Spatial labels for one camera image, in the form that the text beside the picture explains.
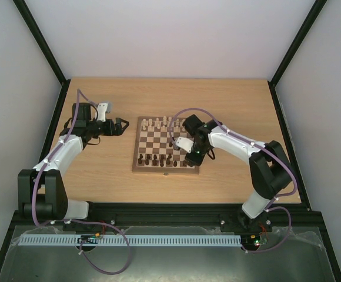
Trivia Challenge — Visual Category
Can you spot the wooden chess board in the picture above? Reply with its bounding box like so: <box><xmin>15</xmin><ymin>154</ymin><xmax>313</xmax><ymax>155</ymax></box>
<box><xmin>132</xmin><ymin>123</ymin><xmax>199</xmax><ymax>175</ymax></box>

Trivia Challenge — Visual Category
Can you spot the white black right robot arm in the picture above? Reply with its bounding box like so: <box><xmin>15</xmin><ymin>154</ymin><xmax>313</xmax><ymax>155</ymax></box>
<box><xmin>174</xmin><ymin>115</ymin><xmax>295</xmax><ymax>230</ymax></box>

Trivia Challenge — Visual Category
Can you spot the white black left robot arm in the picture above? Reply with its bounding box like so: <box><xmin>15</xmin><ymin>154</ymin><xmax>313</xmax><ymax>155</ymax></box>
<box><xmin>18</xmin><ymin>102</ymin><xmax>129</xmax><ymax>223</ymax></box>

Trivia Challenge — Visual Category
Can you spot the row of white chess pieces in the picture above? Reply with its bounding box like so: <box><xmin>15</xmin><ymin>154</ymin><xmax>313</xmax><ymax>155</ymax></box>
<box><xmin>138</xmin><ymin>116</ymin><xmax>186</xmax><ymax>132</ymax></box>

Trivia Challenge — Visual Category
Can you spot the right controller board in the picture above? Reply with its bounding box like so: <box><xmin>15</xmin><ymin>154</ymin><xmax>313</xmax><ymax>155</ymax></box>
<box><xmin>242</xmin><ymin>234</ymin><xmax>269</xmax><ymax>246</ymax></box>

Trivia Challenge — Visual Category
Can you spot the controller board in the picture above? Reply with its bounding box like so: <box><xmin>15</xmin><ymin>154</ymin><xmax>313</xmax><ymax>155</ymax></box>
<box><xmin>242</xmin><ymin>234</ymin><xmax>269</xmax><ymax>246</ymax></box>
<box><xmin>76</xmin><ymin>233</ymin><xmax>104</xmax><ymax>244</ymax></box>

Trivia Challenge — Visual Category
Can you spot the left controller board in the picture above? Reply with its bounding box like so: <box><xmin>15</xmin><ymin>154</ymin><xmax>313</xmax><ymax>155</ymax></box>
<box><xmin>76</xmin><ymin>233</ymin><xmax>104</xmax><ymax>244</ymax></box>

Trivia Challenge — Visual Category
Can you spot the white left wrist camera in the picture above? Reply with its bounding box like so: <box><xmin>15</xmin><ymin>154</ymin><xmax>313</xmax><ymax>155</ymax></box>
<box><xmin>95</xmin><ymin>102</ymin><xmax>112</xmax><ymax>122</ymax></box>

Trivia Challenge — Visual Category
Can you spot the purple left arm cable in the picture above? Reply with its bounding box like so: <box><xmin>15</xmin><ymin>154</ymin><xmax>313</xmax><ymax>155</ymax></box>
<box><xmin>32</xmin><ymin>89</ymin><xmax>132</xmax><ymax>276</ymax></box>

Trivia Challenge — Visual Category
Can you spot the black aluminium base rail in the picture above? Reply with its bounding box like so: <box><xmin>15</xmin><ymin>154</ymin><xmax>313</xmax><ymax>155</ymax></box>
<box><xmin>11</xmin><ymin>202</ymin><xmax>324</xmax><ymax>233</ymax></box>

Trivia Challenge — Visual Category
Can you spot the white slotted cable duct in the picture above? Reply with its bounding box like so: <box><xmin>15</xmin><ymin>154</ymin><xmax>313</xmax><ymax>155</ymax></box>
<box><xmin>18</xmin><ymin>234</ymin><xmax>242</xmax><ymax>247</ymax></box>

